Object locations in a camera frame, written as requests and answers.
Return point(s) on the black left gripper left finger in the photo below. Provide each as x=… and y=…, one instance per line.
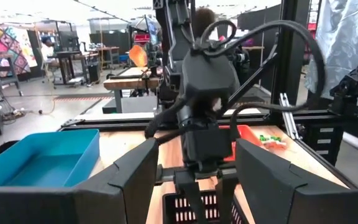
x=138, y=180

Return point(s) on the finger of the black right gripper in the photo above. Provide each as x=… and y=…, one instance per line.
x=193, y=196
x=227, y=199

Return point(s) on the black slotted plastic basket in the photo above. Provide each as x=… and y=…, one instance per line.
x=168, y=211

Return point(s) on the person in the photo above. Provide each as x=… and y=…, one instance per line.
x=47, y=48
x=204, y=18

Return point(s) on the black drawer cabinet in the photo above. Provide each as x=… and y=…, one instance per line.
x=322, y=143

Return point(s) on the colourful patchwork quilt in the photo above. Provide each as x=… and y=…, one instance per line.
x=8, y=46

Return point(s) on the black desk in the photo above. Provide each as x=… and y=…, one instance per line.
x=70, y=56

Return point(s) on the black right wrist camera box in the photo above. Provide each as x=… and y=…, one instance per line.
x=207, y=74

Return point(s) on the neighbouring orange basket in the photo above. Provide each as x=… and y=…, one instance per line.
x=138, y=56

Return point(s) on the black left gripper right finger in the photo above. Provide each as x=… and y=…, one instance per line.
x=266, y=180

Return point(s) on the silver aluminium rail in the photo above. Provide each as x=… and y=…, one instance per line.
x=289, y=118

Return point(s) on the blue plastic bin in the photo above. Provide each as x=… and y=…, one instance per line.
x=42, y=165

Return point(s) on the orange slotted plastic basket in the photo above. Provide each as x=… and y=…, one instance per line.
x=247, y=133

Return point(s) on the black table clamp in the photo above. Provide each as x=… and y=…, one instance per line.
x=6, y=147

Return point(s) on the neighbouring wooden table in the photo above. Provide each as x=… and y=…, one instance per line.
x=129, y=82

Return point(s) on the silver grey tarp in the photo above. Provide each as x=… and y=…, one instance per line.
x=343, y=37

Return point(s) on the neighbouring black robot arm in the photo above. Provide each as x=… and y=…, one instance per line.
x=353, y=84

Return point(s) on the green plastic toy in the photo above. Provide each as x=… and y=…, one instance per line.
x=264, y=137

